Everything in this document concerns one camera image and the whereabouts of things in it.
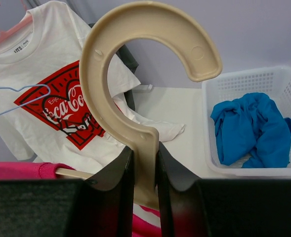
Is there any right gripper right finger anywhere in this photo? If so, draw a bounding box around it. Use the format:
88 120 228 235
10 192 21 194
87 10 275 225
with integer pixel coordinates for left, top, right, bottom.
156 144 291 237

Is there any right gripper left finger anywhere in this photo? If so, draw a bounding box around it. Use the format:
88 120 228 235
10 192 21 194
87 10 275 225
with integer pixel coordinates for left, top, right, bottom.
0 147 134 237

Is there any pink magenta t shirt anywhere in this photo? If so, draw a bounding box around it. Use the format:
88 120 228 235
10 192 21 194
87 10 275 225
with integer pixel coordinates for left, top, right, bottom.
0 162 162 237

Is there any wooden clothes hanger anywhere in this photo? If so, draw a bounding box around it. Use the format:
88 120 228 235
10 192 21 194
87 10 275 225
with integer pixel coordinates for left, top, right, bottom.
55 0 223 210

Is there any white coca cola t shirt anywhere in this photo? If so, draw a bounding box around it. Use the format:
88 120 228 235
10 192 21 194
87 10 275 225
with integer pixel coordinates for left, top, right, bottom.
0 0 186 175

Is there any blue cloth in basket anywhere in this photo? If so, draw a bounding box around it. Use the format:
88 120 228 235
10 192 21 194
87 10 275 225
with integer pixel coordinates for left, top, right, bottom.
210 92 291 168

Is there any white plastic basket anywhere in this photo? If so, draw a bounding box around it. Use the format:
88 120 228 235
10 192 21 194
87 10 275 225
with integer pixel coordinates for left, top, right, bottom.
202 66 291 178

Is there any blue wire hanger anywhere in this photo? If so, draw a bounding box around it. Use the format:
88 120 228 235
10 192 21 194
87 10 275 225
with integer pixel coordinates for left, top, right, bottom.
0 83 51 121

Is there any pink wire hanger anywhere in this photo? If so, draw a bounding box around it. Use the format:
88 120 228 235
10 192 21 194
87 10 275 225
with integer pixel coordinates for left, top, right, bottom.
0 13 33 44

